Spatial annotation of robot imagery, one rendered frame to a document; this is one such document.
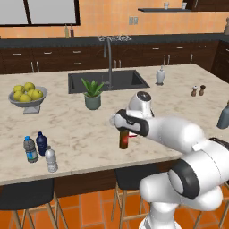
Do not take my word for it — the grey fruit bowl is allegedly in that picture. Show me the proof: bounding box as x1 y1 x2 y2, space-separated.
7 86 48 115

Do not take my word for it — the grey plastic bottle blue label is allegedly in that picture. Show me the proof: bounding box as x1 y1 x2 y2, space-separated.
22 135 39 164

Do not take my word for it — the dark grey sink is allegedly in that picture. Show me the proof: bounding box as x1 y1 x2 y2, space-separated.
67 69 148 95

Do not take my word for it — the green plant in grey pot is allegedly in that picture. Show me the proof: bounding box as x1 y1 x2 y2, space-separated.
81 77 106 111

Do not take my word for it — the dark brown upper cupboard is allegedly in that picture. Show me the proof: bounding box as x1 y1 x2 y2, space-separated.
191 0 229 13

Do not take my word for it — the grey tap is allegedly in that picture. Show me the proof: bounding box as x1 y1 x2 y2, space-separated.
103 36 115 91

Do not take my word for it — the black-framed window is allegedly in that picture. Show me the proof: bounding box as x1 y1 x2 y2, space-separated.
0 0 81 28

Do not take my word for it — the grey wall socket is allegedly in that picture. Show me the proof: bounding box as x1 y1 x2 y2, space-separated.
128 16 140 26

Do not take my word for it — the dark wall shelf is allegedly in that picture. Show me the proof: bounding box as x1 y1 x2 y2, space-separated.
137 7 192 13

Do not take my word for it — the clear plastic bottle white cap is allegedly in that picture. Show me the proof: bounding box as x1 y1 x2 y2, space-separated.
44 145 59 174

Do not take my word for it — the wire dish rack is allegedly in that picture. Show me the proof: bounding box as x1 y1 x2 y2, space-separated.
97 35 132 43

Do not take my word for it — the white soap dispenser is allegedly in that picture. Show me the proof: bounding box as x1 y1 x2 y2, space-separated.
156 65 166 87

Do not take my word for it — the dark brown cupboard run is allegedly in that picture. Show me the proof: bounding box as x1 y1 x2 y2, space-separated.
0 39 229 84

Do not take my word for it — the dark blue plastic bottle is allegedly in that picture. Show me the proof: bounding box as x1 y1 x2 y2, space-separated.
35 131 48 157

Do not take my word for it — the yellow lemon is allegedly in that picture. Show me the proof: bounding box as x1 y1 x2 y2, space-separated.
30 89 45 101
23 81 36 92
19 93 33 104
13 90 24 102
12 84 26 94

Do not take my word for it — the brown glass bottle red label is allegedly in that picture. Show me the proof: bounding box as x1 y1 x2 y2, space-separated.
119 128 131 150

